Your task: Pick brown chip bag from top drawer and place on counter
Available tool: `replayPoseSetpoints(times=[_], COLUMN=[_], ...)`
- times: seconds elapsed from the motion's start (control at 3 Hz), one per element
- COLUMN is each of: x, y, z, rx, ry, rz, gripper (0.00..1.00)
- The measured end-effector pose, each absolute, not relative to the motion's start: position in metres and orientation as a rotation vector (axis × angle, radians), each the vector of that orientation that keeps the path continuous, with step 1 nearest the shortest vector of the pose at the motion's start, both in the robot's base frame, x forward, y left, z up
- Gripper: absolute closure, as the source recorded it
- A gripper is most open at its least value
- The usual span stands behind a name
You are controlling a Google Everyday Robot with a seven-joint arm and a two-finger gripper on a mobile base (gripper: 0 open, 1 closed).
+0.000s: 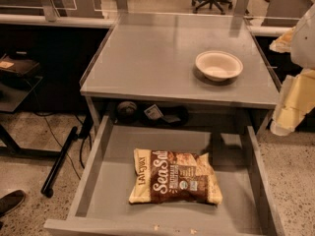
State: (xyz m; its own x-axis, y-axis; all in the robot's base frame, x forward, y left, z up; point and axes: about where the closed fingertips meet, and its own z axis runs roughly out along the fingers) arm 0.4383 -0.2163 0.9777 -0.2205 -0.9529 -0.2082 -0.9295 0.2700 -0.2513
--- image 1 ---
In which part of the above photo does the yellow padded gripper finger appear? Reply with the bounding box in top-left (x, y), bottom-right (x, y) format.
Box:
top-left (271, 69), bottom-right (315, 136)
top-left (269, 28), bottom-right (295, 53)

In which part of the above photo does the brown sea salt chip bag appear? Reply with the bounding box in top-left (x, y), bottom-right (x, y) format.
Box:
top-left (129, 148), bottom-right (222, 205)

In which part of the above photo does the grey counter cabinet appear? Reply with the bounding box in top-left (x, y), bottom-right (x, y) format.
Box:
top-left (81, 14), bottom-right (279, 132)

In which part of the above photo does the dark round object under counter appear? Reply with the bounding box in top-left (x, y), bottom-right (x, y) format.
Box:
top-left (117, 101), bottom-right (137, 117)

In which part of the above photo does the grey open top drawer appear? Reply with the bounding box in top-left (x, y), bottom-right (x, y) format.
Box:
top-left (44, 116), bottom-right (284, 236)

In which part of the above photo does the white paper bowl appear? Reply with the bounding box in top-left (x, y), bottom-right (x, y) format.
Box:
top-left (195, 51), bottom-right (243, 82)

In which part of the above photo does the white tag card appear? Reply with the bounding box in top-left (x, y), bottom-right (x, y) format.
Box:
top-left (144, 104), bottom-right (163, 120)

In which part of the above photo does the black table leg base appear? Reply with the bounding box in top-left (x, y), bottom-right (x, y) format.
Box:
top-left (40, 127), bottom-right (78, 198)

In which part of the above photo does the black side table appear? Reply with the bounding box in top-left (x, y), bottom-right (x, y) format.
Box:
top-left (0, 76), bottom-right (62, 159)

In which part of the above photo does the dark box on side table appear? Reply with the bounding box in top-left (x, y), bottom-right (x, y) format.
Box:
top-left (0, 54), bottom-right (40, 78)

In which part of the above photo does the black shoe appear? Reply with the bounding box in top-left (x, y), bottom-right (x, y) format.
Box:
top-left (0, 190), bottom-right (26, 217)

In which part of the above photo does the black floor cable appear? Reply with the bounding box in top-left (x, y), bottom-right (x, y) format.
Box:
top-left (24, 79), bottom-right (94, 181)

